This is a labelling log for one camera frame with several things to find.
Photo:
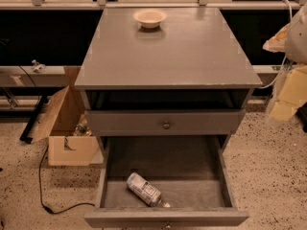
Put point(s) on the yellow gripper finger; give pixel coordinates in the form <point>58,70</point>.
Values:
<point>276,43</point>
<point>291,94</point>

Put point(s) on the clear plastic water bottle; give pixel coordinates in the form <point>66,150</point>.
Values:
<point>146,191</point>

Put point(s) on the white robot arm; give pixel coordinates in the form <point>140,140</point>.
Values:
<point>295,48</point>

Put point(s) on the grey drawer cabinet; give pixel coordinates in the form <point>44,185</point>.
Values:
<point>191,62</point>

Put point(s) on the open grey middle drawer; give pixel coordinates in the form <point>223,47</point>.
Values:
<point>189,171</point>

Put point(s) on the closed grey top drawer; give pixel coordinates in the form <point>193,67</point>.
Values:
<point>172,122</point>

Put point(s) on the white bowl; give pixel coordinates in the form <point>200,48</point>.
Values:
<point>149,18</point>

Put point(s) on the open cardboard box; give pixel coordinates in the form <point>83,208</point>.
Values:
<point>57,125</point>

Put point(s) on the black bar on floor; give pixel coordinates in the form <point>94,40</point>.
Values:
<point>25,134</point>

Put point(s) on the small clear object on rail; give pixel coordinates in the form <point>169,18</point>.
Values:
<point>38,67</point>

